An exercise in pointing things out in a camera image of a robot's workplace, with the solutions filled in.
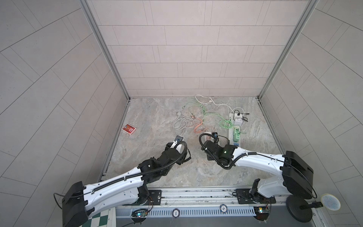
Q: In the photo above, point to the red card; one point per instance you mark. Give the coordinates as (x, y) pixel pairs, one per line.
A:
(128, 129)

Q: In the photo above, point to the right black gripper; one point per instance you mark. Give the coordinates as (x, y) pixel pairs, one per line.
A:
(208, 157)

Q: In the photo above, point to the white charger with black cable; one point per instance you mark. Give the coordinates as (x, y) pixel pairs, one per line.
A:
(241, 116)

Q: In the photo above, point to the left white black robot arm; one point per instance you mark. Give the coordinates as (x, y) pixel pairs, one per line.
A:
(82, 202)

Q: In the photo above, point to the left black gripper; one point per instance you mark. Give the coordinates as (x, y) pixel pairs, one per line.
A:
(182, 158)

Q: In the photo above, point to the aluminium rail frame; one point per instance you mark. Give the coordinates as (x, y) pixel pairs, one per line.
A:
(200, 202)

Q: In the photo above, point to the long colourful socket power strip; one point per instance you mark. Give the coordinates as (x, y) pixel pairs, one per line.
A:
(238, 123)

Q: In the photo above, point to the pink charger with cable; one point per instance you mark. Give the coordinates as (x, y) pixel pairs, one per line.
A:
(198, 126)

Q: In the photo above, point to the circuit board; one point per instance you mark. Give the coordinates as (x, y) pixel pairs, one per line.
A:
(261, 213)
(138, 216)

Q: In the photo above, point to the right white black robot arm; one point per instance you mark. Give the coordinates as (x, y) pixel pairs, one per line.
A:
(291, 174)

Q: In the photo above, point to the green white checkerboard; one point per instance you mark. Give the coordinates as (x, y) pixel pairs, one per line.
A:
(105, 218)

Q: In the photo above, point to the black round stand base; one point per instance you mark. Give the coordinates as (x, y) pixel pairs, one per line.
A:
(300, 209)

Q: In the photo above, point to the left circuit board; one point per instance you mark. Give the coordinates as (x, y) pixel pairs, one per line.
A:
(138, 216)

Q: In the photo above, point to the white round mesh disc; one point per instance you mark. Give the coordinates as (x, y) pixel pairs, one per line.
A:
(330, 202)

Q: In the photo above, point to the right circuit board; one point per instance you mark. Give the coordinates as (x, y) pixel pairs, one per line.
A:
(261, 213)

